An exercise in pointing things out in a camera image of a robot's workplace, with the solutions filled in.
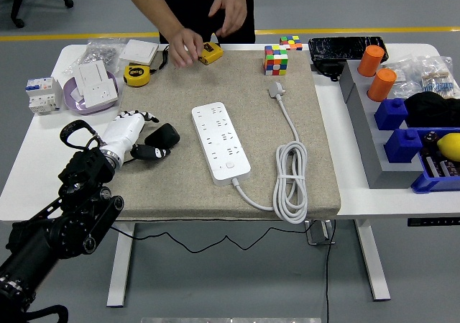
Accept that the clear bag of resistors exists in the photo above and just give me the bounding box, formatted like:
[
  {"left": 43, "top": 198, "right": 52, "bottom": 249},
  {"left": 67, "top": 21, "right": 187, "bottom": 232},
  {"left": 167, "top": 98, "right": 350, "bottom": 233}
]
[{"left": 418, "top": 55, "right": 460, "bottom": 99}]

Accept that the black cable loop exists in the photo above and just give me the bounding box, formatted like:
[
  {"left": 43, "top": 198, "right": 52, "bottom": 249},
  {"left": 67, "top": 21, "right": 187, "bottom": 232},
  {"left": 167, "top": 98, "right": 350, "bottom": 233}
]
[{"left": 149, "top": 45, "right": 170, "bottom": 76}]

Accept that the yellow tape measure square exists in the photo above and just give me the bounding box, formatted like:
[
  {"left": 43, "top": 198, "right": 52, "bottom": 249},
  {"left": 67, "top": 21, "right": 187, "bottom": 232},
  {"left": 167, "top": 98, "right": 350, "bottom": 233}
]
[{"left": 197, "top": 41, "right": 224, "bottom": 66}]

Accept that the white switch plate box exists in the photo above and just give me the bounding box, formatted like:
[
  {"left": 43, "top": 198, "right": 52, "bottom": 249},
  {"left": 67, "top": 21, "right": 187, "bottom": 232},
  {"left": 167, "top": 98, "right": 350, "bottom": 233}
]
[{"left": 118, "top": 39, "right": 160, "bottom": 65}]

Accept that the blue block with knob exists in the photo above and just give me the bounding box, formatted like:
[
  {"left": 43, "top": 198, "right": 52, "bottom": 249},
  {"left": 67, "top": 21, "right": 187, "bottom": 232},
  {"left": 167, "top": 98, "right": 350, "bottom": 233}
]
[
  {"left": 374, "top": 98, "right": 410, "bottom": 132},
  {"left": 383, "top": 127, "right": 424, "bottom": 164}
]

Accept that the dark brown tubes pack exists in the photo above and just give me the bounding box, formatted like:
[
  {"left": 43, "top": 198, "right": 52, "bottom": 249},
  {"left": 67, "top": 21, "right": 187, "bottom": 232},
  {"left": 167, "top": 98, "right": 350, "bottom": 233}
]
[{"left": 423, "top": 153, "right": 460, "bottom": 178}]

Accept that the orange cylinder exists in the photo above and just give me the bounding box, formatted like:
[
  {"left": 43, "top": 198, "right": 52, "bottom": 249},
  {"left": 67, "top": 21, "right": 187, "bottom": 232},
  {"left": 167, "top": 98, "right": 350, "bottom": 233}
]
[
  {"left": 367, "top": 68, "right": 397, "bottom": 103},
  {"left": 357, "top": 45, "right": 385, "bottom": 78}
]

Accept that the person's right hand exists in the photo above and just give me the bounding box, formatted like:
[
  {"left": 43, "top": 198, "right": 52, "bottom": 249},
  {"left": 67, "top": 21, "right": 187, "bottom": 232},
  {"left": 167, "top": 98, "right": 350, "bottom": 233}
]
[{"left": 167, "top": 27, "right": 204, "bottom": 68}]

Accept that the glossy black tray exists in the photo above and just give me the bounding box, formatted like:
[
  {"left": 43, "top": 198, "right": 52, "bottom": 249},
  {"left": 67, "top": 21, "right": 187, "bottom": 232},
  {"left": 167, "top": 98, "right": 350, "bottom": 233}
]
[{"left": 308, "top": 36, "right": 390, "bottom": 65}]

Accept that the white wall socket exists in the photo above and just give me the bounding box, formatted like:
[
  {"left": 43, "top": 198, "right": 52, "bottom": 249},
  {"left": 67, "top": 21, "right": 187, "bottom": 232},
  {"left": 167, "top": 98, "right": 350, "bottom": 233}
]
[{"left": 81, "top": 78, "right": 119, "bottom": 109}]

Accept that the white table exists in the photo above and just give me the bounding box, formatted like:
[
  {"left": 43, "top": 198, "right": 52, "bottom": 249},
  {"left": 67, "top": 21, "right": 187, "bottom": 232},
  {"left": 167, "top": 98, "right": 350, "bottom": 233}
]
[{"left": 0, "top": 43, "right": 460, "bottom": 308}]

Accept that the clear bag of screws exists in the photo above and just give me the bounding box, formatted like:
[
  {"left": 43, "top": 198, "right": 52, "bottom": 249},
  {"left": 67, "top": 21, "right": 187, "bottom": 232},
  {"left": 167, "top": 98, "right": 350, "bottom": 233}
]
[{"left": 63, "top": 38, "right": 127, "bottom": 76}]

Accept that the black plug adapter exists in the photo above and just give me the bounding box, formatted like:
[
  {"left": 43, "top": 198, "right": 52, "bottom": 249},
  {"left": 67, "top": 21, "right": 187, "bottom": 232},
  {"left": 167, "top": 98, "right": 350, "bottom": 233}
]
[{"left": 144, "top": 123, "right": 180, "bottom": 147}]

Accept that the white circuit breaker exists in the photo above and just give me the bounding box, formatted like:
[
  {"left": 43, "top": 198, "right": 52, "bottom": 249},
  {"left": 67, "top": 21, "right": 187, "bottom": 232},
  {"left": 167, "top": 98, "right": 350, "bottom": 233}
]
[{"left": 24, "top": 77, "right": 63, "bottom": 116}]

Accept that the metal bracket under table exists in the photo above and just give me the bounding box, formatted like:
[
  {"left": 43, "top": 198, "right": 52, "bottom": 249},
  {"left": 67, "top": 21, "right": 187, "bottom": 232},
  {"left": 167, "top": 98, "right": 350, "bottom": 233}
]
[{"left": 304, "top": 219, "right": 336, "bottom": 247}]

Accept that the yellow lemon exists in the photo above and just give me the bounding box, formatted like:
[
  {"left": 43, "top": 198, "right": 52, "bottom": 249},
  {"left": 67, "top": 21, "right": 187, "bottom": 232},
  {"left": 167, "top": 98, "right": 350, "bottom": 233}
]
[{"left": 436, "top": 132, "right": 460, "bottom": 162}]

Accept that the large Rubik's cube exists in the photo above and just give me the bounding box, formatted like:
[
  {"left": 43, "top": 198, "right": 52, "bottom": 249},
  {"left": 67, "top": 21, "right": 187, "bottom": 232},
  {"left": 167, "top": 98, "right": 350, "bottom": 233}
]
[{"left": 264, "top": 45, "right": 290, "bottom": 76}]

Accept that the black table control panel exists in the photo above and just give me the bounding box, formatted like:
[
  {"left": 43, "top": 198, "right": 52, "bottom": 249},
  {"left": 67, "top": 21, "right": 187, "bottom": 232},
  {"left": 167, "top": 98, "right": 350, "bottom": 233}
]
[{"left": 407, "top": 217, "right": 460, "bottom": 227}]

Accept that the purple bowl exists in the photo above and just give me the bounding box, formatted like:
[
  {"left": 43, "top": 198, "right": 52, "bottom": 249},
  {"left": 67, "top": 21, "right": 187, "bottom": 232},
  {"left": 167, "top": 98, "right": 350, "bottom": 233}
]
[{"left": 63, "top": 71, "right": 125, "bottom": 116}]

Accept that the grey-brown mat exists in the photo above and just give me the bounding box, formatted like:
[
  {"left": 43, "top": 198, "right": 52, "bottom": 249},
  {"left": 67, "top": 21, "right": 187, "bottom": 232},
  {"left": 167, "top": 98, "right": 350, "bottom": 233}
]
[{"left": 107, "top": 49, "right": 341, "bottom": 222}]

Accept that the clear bag of small parts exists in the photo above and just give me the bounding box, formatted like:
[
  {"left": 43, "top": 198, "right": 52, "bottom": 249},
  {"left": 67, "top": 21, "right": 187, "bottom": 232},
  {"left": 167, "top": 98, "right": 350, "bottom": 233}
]
[{"left": 382, "top": 58, "right": 423, "bottom": 99}]

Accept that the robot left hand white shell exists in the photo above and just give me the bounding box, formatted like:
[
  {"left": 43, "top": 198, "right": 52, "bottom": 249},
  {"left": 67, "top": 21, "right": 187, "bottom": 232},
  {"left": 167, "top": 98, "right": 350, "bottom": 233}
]
[{"left": 101, "top": 109, "right": 172, "bottom": 165}]

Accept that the person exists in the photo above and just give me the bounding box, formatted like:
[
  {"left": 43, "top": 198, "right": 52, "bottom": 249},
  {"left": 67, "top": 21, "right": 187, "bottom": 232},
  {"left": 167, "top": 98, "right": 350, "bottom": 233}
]
[{"left": 150, "top": 0, "right": 256, "bottom": 45}]

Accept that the black cloth bundle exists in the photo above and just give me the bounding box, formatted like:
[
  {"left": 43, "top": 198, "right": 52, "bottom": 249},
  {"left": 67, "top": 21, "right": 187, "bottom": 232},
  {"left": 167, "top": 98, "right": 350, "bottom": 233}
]
[{"left": 404, "top": 91, "right": 460, "bottom": 129}]

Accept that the grey stepped block holder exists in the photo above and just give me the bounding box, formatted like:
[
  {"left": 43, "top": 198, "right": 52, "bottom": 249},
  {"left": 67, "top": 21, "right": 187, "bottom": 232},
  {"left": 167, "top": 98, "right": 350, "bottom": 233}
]
[{"left": 339, "top": 60, "right": 425, "bottom": 190}]

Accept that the white power strip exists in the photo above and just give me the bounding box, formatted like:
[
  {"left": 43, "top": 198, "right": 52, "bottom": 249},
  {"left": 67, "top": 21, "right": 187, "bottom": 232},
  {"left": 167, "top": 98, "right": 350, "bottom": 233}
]
[{"left": 191, "top": 101, "right": 252, "bottom": 187}]

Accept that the black hanging cable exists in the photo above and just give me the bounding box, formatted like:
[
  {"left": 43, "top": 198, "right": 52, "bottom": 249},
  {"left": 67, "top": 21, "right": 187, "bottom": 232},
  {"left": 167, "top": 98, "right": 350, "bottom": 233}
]
[{"left": 325, "top": 219, "right": 337, "bottom": 323}]

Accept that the white switch panel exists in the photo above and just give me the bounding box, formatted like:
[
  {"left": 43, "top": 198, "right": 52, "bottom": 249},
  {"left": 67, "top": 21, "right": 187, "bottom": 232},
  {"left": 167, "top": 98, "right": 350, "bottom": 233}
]
[{"left": 73, "top": 60, "right": 111, "bottom": 94}]

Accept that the thin black plug cord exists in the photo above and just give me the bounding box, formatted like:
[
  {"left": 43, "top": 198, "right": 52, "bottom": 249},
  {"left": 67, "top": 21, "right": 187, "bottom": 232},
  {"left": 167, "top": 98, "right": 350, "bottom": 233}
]
[{"left": 109, "top": 224, "right": 313, "bottom": 255}]

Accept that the small Rubik's cube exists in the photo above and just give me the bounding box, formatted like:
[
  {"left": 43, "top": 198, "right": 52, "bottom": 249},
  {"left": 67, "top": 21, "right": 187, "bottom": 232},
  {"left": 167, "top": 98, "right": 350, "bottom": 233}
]
[{"left": 279, "top": 35, "right": 303, "bottom": 52}]

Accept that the yellow tape measure round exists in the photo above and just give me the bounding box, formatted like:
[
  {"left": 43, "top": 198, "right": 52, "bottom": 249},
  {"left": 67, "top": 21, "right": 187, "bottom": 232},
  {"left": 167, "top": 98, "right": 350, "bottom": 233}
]
[{"left": 123, "top": 63, "right": 151, "bottom": 88}]

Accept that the person's left hand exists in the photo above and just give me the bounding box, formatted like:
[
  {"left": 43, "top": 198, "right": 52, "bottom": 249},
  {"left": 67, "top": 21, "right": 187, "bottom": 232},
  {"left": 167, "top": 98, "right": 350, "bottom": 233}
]
[{"left": 208, "top": 0, "right": 249, "bottom": 38}]

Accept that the blue plastic bin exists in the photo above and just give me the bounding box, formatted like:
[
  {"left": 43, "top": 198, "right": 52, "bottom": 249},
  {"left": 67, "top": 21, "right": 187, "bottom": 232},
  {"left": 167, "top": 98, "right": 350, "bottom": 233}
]
[{"left": 410, "top": 127, "right": 460, "bottom": 194}]

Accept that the white power strip cord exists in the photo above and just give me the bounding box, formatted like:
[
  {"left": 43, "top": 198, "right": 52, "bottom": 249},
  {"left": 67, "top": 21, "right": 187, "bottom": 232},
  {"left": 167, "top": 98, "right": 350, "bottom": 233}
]
[{"left": 231, "top": 81, "right": 309, "bottom": 225}]

